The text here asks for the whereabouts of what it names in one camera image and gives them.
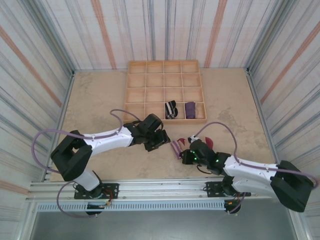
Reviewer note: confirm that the black white striped sock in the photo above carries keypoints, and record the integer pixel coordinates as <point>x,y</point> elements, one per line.
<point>171,110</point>

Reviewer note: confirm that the purple sock with beige toe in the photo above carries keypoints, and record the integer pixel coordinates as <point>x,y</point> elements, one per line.
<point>190,110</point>

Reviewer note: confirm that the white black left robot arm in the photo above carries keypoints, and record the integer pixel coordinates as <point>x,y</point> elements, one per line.
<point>107,140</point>

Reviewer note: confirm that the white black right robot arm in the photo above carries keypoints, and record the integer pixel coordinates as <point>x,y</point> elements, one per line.
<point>250,167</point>

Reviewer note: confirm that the wooden compartment tray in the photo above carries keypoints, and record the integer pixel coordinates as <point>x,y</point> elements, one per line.
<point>172,82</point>

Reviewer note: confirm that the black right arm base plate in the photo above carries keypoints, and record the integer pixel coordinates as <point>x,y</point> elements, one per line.
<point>212,187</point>

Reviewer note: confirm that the aluminium mounting rail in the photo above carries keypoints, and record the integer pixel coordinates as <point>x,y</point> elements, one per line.
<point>162,190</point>

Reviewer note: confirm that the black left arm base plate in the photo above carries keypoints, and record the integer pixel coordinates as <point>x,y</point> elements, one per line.
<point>112,187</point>

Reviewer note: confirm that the aluminium table side rail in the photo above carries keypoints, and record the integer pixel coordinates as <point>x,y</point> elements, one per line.
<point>69,90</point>
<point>254,90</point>

